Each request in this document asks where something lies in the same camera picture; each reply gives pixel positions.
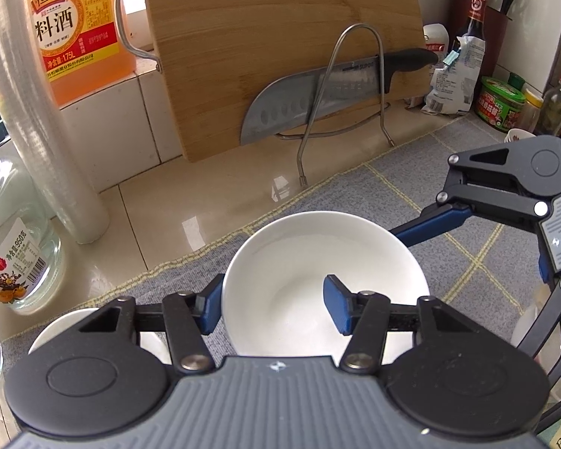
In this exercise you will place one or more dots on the clear oil bottle red cap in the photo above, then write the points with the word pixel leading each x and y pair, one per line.
pixel 549 121

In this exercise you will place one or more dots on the bamboo cutting board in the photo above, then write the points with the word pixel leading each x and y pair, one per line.
pixel 217 55

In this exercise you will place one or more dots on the yellow lid spice jar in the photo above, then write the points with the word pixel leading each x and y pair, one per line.
pixel 530 112

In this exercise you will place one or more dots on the green lid sauce jar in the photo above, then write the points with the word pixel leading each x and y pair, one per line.
pixel 499 104

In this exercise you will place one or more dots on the wire cutting board rack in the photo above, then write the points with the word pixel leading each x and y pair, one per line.
pixel 336 85

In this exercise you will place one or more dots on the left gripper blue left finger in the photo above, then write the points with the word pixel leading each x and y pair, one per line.
pixel 207 309

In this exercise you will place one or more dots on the glass jar green lid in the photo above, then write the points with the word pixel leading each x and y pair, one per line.
pixel 31 259

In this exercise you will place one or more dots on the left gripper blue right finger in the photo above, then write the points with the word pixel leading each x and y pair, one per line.
pixel 340 303

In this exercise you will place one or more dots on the black handled kitchen knife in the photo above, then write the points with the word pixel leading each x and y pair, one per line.
pixel 287 102

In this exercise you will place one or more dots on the plastic wrap roll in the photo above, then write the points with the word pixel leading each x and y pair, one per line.
pixel 35 123

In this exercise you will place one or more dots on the red white seasoning bag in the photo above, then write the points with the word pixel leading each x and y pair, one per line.
pixel 436 39

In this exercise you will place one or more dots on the orange cooking wine jug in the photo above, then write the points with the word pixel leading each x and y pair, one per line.
pixel 79 46

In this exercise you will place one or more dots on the dark red knife block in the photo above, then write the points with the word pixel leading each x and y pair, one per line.
pixel 493 26

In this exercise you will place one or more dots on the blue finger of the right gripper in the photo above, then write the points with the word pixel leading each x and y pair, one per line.
pixel 433 221

